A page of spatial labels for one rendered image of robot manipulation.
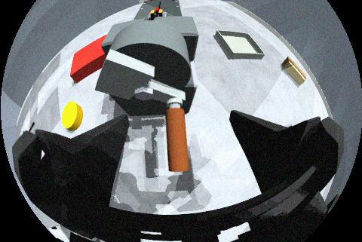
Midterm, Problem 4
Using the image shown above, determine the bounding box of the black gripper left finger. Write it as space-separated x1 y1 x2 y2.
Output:
34 115 129 206

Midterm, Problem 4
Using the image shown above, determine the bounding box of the grey cylinder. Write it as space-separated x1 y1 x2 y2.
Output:
57 223 100 242

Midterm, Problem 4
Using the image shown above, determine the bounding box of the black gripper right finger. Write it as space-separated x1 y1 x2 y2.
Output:
229 110 321 193

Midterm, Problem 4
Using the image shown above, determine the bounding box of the yellow short cylinder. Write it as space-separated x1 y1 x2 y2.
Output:
61 101 84 130

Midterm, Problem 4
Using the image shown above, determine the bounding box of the red rectangular block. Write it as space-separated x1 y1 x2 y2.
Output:
70 34 108 83

